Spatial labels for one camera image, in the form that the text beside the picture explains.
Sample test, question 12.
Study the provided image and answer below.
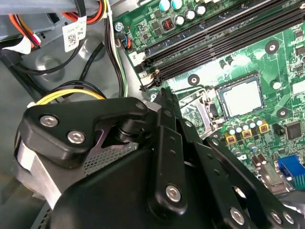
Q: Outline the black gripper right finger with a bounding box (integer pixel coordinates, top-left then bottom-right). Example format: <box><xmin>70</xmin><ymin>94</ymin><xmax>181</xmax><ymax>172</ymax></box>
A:
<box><xmin>170</xmin><ymin>91</ymin><xmax>305</xmax><ymax>229</ymax></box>

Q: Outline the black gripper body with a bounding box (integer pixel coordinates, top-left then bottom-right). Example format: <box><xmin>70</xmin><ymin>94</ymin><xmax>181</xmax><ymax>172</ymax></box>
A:
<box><xmin>49</xmin><ymin>148</ymin><xmax>224</xmax><ymax>229</ymax></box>

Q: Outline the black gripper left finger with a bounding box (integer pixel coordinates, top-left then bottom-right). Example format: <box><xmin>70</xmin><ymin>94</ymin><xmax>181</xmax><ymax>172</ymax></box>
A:
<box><xmin>15</xmin><ymin>87</ymin><xmax>189</xmax><ymax>221</ymax></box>

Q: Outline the metal socket cover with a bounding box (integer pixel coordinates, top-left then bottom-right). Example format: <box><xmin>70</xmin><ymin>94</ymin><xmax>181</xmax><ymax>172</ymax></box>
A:
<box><xmin>177</xmin><ymin>87</ymin><xmax>227</xmax><ymax>139</ymax></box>

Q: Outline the silver CPU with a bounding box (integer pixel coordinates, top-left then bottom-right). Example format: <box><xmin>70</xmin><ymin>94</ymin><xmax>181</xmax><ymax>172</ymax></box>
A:
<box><xmin>223</xmin><ymin>80</ymin><xmax>264</xmax><ymax>120</ymax></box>

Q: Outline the wire locking lever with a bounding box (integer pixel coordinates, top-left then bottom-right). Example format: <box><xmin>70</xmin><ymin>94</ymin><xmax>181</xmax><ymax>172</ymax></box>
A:
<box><xmin>175</xmin><ymin>85</ymin><xmax>210</xmax><ymax>96</ymax></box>

